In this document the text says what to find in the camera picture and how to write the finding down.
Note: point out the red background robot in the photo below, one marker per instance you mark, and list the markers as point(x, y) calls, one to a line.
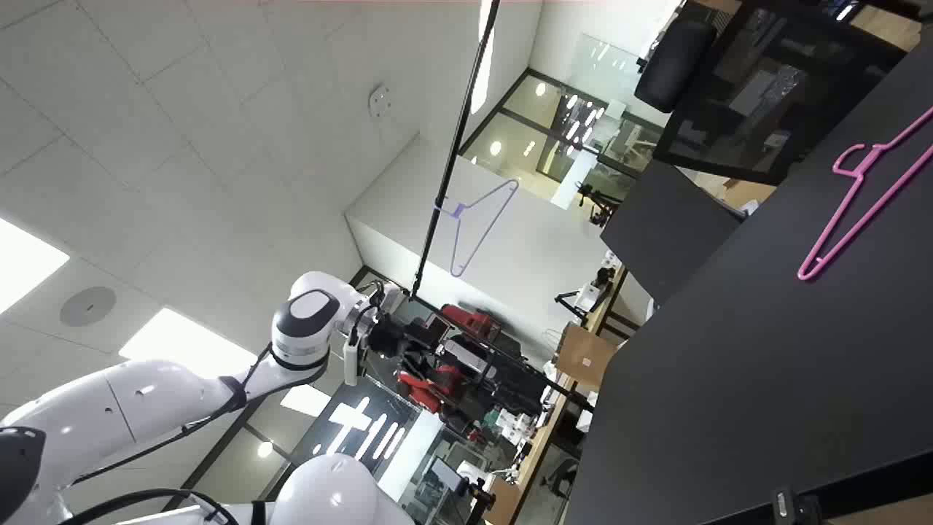
point(427, 389)

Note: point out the square ceiling light panel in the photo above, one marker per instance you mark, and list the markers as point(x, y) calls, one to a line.
point(26, 265)
point(185, 343)

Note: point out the pink plastic hanger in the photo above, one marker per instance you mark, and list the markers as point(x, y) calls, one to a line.
point(806, 273)

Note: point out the black clamp mount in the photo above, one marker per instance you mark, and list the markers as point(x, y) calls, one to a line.
point(795, 508)

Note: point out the white smoke detector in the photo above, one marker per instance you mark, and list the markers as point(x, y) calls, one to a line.
point(380, 100)

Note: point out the brown cardboard box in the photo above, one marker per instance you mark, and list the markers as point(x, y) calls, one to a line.
point(584, 358)

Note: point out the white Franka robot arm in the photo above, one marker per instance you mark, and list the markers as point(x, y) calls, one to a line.
point(119, 409)

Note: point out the black panel board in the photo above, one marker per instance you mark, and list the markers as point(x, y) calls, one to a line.
point(673, 228)

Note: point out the round ceiling speaker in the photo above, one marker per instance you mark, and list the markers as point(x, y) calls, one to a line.
point(90, 305)

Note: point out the dark glass cabinet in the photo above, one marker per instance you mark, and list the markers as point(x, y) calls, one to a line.
point(778, 88)

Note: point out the black office chair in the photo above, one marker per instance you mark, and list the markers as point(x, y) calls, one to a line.
point(673, 60)

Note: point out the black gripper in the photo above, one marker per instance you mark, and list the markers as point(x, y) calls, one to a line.
point(384, 336)

